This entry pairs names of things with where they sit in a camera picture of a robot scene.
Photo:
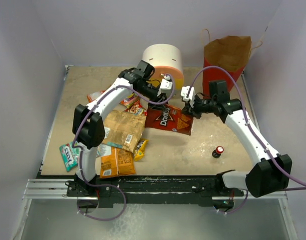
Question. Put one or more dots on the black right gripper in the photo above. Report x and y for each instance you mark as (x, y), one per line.
(187, 110)

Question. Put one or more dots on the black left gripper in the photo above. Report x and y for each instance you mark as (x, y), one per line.
(158, 99)

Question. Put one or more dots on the red Doritos chip bag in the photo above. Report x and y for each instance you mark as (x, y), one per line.
(175, 121)

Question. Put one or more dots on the large gold snack bag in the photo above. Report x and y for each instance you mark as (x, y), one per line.
(123, 130)

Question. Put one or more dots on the orange Kettle chip bag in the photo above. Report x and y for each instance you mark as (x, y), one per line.
(115, 162)

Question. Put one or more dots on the red paper bag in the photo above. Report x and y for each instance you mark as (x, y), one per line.
(231, 53)

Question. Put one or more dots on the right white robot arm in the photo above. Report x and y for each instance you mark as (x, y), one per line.
(270, 168)

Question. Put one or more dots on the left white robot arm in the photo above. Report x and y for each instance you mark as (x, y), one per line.
(88, 120)

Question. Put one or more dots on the orange Fox's candy bag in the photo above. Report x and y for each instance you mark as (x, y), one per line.
(93, 96)

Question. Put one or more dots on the teal Fox's candy bag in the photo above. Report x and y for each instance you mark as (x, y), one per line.
(70, 156)

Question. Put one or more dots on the red noodle snack packet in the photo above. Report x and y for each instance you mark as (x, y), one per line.
(137, 109)

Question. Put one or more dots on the colourful candy packet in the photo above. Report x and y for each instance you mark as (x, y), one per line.
(130, 100)

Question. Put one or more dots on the small red-capped bottle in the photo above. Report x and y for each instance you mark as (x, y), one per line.
(217, 152)

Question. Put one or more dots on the small three-drawer cabinet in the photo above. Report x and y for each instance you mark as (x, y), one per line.
(166, 59)

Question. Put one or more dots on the yellow M&M's packet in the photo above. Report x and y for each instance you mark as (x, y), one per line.
(139, 152)

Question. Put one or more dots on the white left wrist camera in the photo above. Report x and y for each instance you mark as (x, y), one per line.
(166, 86)

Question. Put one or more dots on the aluminium table rail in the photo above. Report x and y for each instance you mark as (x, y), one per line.
(45, 189)

